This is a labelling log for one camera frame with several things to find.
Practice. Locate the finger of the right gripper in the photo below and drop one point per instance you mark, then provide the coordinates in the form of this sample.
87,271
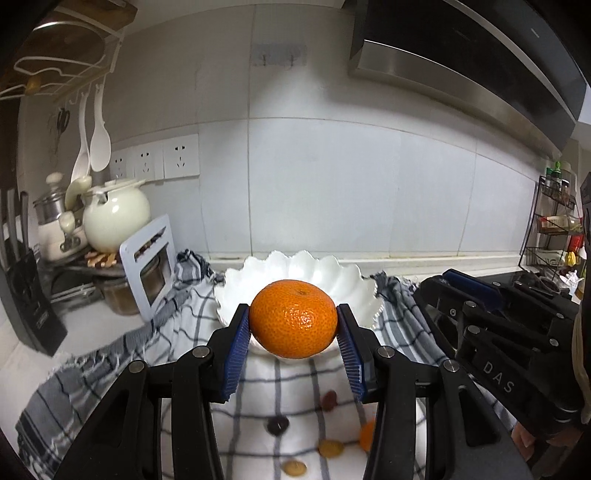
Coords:
485,293

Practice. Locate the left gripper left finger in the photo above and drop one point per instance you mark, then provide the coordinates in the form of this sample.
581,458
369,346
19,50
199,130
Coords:
229,346

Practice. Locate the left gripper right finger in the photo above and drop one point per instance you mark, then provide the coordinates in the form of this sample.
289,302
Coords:
357,346

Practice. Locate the red jujube date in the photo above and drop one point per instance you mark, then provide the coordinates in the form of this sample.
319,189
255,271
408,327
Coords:
329,401

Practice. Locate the orange mandarin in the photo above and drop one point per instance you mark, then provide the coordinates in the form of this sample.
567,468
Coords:
366,435
293,319

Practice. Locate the dark purple grape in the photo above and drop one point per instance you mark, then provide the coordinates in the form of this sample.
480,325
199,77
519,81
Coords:
277,425

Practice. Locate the person's right hand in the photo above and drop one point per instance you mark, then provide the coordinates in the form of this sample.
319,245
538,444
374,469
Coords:
545,456

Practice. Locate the white scalloped bowl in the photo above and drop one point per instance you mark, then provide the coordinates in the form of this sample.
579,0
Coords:
344,284

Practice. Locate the checkered grey white cloth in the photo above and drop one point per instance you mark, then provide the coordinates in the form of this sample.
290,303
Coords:
268,387

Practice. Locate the steel pot under rack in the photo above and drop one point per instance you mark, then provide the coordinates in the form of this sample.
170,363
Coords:
118,295

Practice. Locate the cream ceramic pot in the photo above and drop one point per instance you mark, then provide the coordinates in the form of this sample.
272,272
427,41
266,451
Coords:
113,212

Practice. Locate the black knife block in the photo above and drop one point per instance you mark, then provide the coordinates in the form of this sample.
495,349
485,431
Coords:
27,308

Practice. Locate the white steel steamer pot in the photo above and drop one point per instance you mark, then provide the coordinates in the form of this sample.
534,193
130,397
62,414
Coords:
60,231

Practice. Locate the white ladle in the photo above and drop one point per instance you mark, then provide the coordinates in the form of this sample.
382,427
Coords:
80,180

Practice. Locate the black range hood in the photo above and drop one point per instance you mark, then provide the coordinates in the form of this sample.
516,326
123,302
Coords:
499,61

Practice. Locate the white rice spoon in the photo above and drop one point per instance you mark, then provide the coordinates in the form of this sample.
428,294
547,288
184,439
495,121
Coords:
100,143

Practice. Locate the black wire spice rack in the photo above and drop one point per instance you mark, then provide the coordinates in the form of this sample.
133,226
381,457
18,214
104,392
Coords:
554,233

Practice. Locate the white wall socket strip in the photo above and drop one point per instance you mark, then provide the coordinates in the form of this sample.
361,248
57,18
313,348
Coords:
158,160

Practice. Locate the grey adhesive wall hook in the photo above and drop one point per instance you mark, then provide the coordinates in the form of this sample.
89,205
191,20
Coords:
278,55

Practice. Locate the wall mounted lid rack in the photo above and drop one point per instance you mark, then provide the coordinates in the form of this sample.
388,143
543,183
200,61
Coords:
75,44

